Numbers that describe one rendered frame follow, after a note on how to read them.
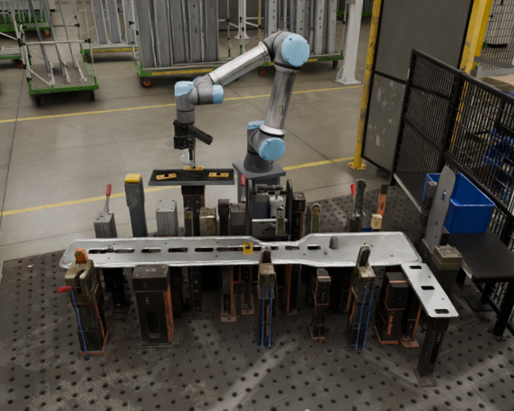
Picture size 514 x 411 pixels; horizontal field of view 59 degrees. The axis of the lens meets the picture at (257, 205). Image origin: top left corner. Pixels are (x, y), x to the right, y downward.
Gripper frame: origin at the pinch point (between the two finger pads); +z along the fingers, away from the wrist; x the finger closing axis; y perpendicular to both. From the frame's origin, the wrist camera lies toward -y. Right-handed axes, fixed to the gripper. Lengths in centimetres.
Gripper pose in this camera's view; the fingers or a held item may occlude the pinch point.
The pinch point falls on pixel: (193, 165)
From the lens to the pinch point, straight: 199.2
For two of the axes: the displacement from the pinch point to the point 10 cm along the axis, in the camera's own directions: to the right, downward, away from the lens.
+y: -10.0, -0.3, 0.2
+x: -0.3, 4.8, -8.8
